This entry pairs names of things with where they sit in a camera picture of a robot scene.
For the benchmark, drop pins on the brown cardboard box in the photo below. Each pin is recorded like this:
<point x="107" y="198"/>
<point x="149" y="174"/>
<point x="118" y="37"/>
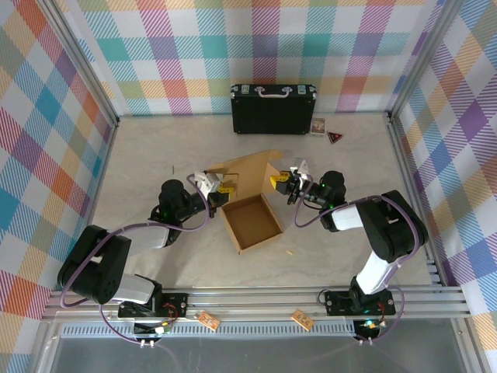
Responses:
<point x="252" y="221"/>

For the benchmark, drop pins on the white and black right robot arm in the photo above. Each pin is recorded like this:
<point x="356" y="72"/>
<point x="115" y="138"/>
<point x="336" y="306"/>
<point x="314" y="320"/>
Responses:
<point x="374" y="272"/>

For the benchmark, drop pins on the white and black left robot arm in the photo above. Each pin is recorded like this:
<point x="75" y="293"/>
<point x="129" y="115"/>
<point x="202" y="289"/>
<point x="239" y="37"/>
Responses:
<point x="136" y="289"/>

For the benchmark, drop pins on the black red triangle sticker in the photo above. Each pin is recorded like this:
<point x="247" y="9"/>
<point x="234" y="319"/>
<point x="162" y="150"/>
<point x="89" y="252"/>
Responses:
<point x="335" y="136"/>

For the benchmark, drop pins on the small picture card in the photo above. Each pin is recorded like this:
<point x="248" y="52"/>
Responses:
<point x="318" y="127"/>

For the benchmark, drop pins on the orange printed tag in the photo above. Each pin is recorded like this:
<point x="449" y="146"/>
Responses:
<point x="208" y="321"/>
<point x="302" y="319"/>

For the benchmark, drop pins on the small circuit board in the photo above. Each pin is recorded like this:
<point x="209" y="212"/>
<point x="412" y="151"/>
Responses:
<point x="369" y="324"/>
<point x="165" y="328"/>

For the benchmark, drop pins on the clear acrylic panel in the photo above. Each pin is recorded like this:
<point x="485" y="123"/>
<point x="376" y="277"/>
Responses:
<point x="252" y="355"/>

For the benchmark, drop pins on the aluminium side rail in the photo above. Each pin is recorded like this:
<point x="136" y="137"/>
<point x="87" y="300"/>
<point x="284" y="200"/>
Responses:
<point x="407" y="175"/>
<point x="102" y="175"/>

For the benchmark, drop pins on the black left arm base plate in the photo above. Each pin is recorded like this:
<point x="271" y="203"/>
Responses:
<point x="176" y="305"/>

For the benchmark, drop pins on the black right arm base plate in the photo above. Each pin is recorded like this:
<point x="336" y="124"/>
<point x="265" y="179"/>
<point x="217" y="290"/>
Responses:
<point x="338" y="303"/>

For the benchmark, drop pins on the long aluminium frame rail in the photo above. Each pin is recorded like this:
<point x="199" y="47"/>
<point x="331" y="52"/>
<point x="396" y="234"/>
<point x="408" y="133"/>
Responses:
<point x="252" y="301"/>

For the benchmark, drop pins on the aluminium frame post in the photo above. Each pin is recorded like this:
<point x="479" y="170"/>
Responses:
<point x="83" y="62"/>
<point x="421" y="58"/>

